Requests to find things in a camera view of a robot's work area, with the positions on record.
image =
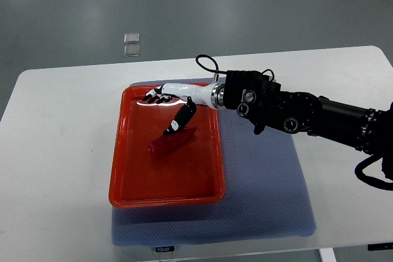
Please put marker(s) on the white table leg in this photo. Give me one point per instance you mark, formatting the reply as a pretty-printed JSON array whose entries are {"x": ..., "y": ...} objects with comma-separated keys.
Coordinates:
[{"x": 327, "y": 255}]

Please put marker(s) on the red plastic tray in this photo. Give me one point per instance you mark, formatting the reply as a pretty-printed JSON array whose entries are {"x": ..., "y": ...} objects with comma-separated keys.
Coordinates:
[{"x": 191, "y": 174}]

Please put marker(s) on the black mat label tag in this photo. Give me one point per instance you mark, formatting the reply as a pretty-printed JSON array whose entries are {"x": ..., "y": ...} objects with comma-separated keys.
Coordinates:
[{"x": 164, "y": 249}]

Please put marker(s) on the upper metal floor plate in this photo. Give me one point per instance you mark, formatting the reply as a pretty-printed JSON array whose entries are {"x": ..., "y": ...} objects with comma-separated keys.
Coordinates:
[{"x": 131, "y": 38}]

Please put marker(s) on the black label on table edge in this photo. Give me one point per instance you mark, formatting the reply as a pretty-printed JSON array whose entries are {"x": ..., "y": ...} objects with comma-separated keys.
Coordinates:
[{"x": 380, "y": 246}]

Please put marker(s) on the blue-grey mesh mat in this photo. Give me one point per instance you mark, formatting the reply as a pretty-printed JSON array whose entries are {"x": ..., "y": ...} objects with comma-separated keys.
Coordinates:
[{"x": 265, "y": 197}]

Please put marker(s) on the red pepper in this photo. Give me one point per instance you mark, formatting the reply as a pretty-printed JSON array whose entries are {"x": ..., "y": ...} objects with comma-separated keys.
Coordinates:
[{"x": 171, "y": 142}]

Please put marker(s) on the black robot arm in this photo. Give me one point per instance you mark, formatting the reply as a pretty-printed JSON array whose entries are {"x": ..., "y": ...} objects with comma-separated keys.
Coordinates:
[{"x": 257, "y": 97}]

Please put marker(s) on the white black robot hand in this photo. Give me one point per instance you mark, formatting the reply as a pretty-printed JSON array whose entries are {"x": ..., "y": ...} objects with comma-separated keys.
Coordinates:
[{"x": 211, "y": 95}]

